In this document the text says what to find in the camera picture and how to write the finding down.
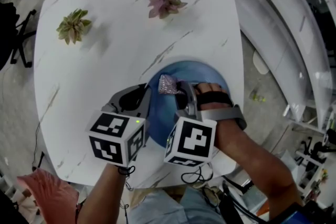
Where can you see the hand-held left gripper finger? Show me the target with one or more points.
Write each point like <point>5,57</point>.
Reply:
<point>115,98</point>
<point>147,105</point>

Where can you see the person's light blue clothing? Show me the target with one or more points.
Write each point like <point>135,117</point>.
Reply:
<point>162,209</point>

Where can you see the white shelving rack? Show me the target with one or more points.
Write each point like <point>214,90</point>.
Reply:
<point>275,21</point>

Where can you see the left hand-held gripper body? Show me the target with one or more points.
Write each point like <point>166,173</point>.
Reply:
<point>115,136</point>

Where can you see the person's right forearm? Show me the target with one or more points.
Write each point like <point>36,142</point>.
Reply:
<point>249,160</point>

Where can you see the blue round bowl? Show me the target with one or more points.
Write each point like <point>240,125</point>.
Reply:
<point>189,70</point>

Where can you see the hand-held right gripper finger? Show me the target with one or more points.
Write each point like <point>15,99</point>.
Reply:
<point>181,102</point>
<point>191,94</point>

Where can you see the silver glitter cloth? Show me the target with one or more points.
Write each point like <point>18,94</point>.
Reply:
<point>169,85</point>

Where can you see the black office chair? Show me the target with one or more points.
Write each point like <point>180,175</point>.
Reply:
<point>5,34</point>

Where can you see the person's right hand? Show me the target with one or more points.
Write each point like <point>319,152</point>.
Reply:
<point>210,86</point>

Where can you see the person's left forearm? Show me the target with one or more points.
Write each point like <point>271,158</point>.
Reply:
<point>105,191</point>

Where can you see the pink plant in white pot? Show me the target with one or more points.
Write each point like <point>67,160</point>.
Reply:
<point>164,4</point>

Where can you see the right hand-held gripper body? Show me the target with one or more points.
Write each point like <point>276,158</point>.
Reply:
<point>194,139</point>

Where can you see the green plant in white pot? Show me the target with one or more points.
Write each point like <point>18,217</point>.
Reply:
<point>72,26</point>

